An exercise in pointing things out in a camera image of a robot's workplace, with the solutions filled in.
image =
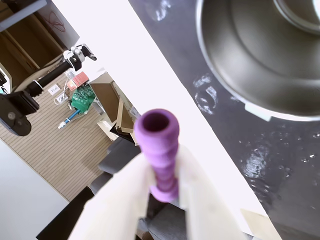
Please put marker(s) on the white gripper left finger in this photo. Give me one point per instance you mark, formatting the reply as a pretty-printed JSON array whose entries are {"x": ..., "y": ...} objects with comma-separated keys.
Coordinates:
[{"x": 117, "y": 200}]

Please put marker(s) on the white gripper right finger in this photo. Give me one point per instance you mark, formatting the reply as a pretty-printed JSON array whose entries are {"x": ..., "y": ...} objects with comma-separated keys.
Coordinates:
[{"x": 207, "y": 200}]

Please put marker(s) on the purple ribbed pen grip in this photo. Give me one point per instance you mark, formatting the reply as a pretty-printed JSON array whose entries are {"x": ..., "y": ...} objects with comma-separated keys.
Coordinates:
[{"x": 160, "y": 140}]

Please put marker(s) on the steel metal cup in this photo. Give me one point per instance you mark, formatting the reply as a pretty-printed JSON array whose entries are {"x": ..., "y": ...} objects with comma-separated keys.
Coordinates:
[{"x": 262, "y": 50}]

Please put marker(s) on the grey fabric sofa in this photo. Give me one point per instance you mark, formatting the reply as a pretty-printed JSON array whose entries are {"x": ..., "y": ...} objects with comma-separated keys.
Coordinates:
[{"x": 165, "y": 225}]

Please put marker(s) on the black table mat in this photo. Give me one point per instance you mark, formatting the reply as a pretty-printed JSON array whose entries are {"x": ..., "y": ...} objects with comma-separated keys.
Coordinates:
[{"x": 262, "y": 162}]

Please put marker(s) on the blue tube with white end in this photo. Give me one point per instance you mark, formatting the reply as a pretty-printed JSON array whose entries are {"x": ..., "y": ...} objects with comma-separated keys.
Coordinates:
[{"x": 71, "y": 117}]

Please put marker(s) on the brown cardboard box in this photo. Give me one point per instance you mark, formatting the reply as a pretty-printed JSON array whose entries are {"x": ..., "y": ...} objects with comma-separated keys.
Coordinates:
[{"x": 110, "y": 100}]

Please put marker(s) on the green patterned bag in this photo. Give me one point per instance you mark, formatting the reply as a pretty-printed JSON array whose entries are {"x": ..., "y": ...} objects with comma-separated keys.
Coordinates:
[{"x": 81, "y": 98}]

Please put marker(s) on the white power strip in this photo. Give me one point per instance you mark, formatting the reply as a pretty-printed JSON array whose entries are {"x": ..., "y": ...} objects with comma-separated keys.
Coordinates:
[{"x": 61, "y": 98}]

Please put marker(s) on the red small box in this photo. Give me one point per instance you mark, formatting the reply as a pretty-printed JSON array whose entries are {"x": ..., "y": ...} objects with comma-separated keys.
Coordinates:
[{"x": 78, "y": 80}]

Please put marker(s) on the wooden shelf unit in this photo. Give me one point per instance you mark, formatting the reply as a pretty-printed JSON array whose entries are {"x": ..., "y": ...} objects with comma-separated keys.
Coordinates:
[{"x": 30, "y": 37}]

